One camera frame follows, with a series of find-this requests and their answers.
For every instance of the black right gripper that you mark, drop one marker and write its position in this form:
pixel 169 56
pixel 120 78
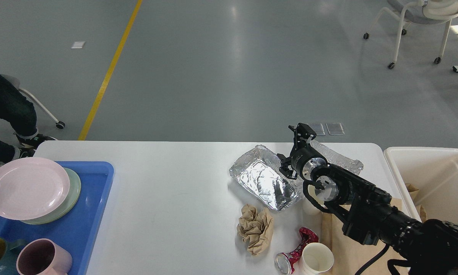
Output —
pixel 303 161

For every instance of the pink plate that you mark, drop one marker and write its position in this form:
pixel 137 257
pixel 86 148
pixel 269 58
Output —
pixel 32 188

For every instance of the blue HOME mug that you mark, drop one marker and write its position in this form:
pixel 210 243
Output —
pixel 9 252

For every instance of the pink mug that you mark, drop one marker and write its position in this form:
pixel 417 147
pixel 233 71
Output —
pixel 43 257

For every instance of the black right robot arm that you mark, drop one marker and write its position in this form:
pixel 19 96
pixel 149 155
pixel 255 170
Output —
pixel 427 248

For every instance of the aluminium foil tray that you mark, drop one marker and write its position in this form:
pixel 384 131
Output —
pixel 258 172

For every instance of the green plate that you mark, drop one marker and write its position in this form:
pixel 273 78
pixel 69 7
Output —
pixel 66 205

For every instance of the seated person in black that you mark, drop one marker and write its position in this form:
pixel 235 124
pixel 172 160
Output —
pixel 21 114

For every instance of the crumpled brown paper ball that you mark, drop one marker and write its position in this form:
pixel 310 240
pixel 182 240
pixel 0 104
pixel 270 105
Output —
pixel 256 229

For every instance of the blue plastic tray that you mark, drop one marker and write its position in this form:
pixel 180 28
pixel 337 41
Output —
pixel 76 231

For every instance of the white chair on left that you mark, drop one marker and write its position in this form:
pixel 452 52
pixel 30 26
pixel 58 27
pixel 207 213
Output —
pixel 16 83

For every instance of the white paper cup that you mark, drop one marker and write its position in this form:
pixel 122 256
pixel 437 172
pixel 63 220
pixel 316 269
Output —
pixel 316 258

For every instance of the crushed red soda can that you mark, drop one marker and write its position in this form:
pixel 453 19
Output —
pixel 285 261

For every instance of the brown paper bag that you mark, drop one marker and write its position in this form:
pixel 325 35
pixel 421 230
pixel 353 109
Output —
pixel 350 255

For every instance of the white plastic bin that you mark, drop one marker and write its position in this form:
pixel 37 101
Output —
pixel 426 177

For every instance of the white office chair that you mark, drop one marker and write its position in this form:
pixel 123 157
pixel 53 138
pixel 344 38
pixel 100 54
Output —
pixel 422 13

